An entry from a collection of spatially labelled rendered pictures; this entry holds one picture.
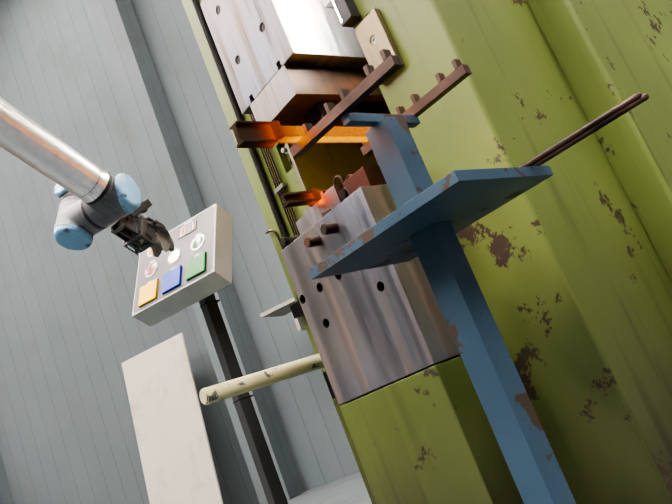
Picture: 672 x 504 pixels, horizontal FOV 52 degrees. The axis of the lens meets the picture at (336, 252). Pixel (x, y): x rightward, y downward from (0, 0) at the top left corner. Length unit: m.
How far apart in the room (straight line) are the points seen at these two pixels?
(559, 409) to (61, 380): 6.83
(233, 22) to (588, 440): 1.47
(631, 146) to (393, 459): 1.00
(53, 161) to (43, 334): 6.64
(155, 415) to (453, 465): 5.25
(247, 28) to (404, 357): 1.05
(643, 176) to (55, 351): 6.93
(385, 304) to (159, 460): 5.18
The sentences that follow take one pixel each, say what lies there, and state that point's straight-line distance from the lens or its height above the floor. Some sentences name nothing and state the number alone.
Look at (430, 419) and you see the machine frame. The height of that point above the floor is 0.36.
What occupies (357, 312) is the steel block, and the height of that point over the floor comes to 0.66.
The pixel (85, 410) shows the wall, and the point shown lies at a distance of 7.81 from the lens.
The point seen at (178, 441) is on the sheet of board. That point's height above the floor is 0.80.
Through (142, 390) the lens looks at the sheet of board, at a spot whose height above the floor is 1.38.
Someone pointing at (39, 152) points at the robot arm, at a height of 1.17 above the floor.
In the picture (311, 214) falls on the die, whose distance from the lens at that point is 1.87.
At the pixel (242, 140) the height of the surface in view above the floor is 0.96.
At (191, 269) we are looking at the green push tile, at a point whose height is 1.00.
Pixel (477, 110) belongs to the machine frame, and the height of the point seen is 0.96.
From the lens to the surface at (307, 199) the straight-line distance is 1.80.
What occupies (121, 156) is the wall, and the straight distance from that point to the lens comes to 7.57.
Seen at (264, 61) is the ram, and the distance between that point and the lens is 2.02.
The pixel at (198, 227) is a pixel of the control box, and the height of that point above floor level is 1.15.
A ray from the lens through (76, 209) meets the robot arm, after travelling 1.75.
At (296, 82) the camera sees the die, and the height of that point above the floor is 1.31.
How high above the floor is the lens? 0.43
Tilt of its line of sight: 13 degrees up
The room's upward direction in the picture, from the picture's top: 22 degrees counter-clockwise
